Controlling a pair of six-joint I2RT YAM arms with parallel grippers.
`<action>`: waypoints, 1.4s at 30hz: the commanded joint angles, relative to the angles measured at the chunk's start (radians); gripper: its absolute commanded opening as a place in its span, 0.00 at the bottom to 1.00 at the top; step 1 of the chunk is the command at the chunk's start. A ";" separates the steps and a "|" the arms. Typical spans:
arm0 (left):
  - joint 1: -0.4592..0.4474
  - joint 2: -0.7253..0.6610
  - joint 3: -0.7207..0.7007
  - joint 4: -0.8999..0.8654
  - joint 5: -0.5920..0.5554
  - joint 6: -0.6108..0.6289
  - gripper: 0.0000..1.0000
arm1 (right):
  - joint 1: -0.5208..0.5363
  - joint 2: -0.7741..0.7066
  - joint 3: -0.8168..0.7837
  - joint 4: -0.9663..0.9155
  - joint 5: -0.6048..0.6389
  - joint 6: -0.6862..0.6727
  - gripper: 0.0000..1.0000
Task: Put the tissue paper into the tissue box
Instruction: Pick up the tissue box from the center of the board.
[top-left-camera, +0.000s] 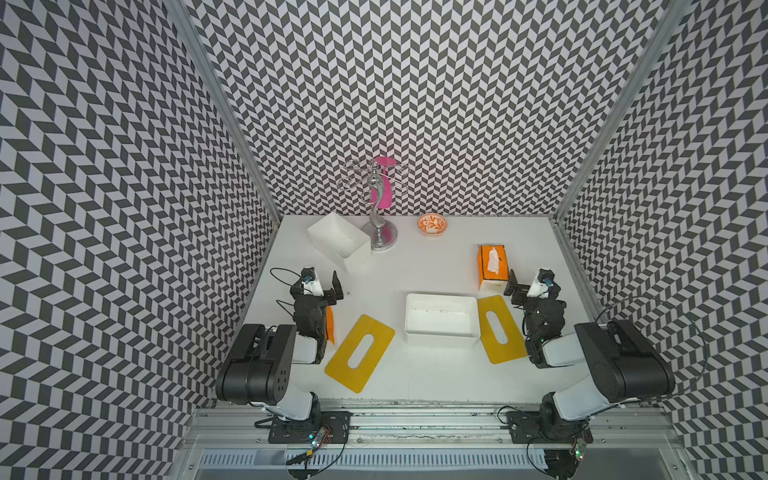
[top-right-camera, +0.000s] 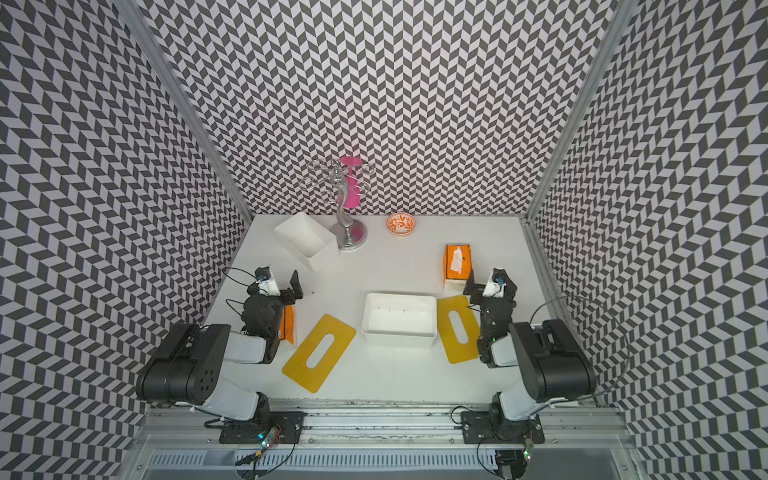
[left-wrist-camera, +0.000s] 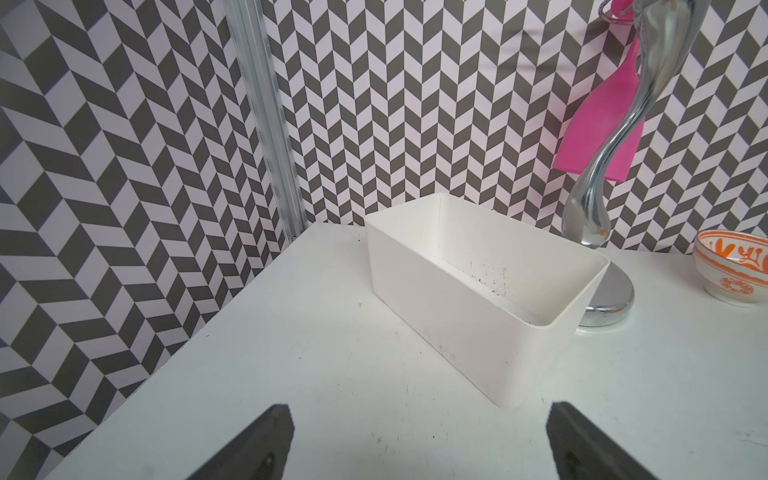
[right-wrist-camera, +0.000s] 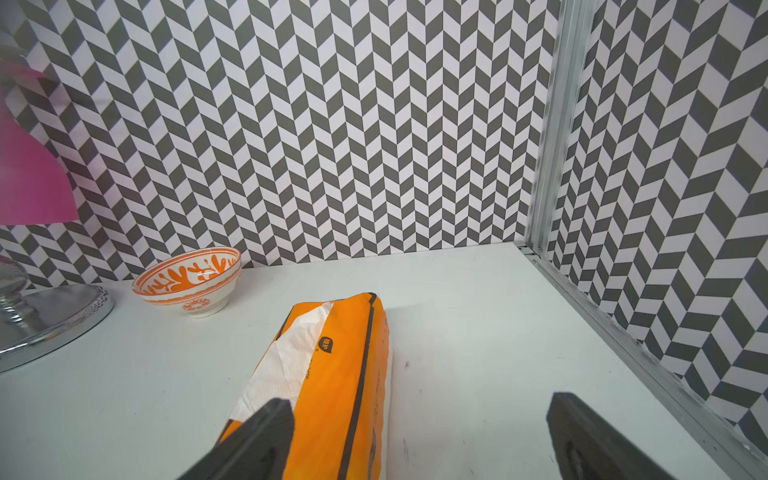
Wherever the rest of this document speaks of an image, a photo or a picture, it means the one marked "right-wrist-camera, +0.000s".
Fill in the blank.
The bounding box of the orange patterned ceramic bowl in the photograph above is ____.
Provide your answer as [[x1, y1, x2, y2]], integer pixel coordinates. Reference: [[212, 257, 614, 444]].
[[132, 247, 242, 318]]

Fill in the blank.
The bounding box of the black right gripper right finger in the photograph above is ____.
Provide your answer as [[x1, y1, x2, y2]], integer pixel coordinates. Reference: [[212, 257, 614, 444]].
[[547, 392, 673, 480]]

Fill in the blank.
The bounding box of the orange tissue pack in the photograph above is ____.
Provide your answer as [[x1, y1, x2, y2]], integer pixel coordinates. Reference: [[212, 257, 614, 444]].
[[220, 292, 391, 479]]

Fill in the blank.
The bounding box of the aluminium corner post right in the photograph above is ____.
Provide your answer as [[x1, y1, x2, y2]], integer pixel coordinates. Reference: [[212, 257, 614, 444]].
[[525, 0, 597, 258]]

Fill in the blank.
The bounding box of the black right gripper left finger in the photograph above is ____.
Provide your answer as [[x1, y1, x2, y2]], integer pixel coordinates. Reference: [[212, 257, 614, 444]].
[[180, 398, 295, 480]]

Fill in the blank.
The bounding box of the chrome jewelry stand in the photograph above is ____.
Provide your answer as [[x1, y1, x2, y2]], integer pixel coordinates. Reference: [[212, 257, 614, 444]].
[[1, 257, 115, 372]]

